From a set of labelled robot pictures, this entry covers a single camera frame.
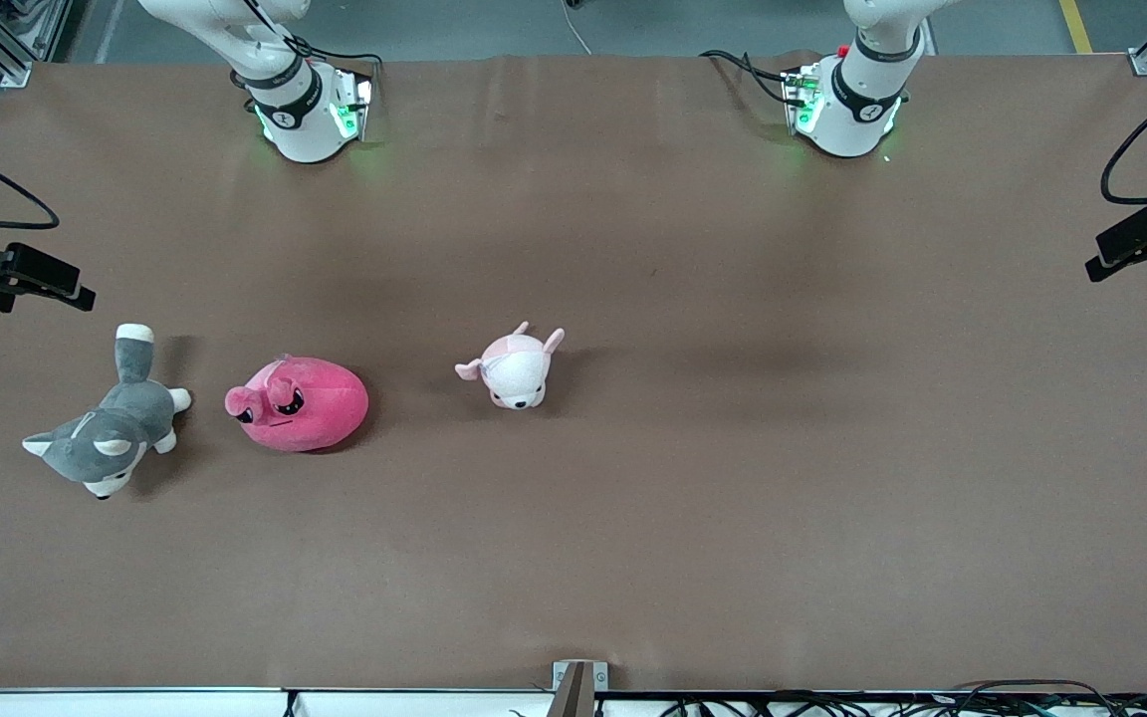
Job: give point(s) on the round hot pink plush toy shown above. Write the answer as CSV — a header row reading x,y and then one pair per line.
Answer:
x,y
310,408

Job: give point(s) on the metal right base connector plate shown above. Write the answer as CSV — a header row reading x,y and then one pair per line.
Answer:
x,y
354,100

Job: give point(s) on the brown table cover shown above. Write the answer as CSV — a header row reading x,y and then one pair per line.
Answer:
x,y
733,518

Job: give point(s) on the small pale pink plush dog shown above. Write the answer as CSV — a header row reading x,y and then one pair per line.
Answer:
x,y
514,373

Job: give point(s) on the metal base connector plate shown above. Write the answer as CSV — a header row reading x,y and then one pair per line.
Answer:
x,y
354,100
799,95

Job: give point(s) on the white table edge rail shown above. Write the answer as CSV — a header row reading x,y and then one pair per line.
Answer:
x,y
135,703

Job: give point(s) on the metal left base connector plate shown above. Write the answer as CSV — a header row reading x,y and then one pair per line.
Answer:
x,y
799,95

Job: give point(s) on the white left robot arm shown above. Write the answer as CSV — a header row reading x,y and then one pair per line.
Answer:
x,y
852,119

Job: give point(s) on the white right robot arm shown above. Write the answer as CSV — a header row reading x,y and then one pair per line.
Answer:
x,y
300,129

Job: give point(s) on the grey white husky plush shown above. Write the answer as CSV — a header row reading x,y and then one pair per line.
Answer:
x,y
111,438

